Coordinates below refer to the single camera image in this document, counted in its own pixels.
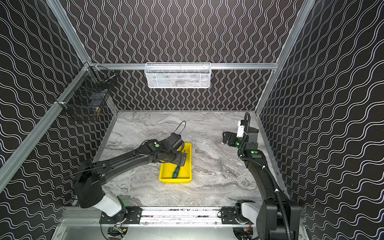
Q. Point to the white wire mesh basket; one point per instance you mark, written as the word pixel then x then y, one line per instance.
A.
pixel 178 79

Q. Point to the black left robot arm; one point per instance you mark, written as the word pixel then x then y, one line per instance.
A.
pixel 92 176

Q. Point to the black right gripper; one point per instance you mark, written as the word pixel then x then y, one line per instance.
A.
pixel 227 137

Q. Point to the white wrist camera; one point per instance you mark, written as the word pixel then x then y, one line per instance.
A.
pixel 241 128

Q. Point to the aluminium left side rail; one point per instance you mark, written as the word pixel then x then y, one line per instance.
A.
pixel 15 161

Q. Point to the aluminium frame corner post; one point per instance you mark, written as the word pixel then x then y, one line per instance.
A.
pixel 65 23

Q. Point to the yellow plastic bin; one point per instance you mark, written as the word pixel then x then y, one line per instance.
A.
pixel 185 174

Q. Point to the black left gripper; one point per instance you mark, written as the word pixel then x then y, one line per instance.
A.
pixel 182 158

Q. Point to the black wire mesh basket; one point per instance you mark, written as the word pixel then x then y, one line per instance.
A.
pixel 88 100

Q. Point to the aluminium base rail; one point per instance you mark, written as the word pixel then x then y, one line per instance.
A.
pixel 180 216

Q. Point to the aluminium back crossbar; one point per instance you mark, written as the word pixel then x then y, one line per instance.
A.
pixel 190 66

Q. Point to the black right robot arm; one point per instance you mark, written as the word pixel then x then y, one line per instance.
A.
pixel 279 217

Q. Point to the aluminium right corner post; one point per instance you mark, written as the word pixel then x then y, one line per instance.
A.
pixel 297 27

